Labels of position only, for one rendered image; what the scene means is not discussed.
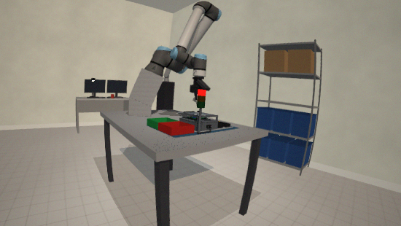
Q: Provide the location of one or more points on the red bin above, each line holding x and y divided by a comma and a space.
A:
175, 128

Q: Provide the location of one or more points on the green bin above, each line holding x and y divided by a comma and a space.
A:
153, 122

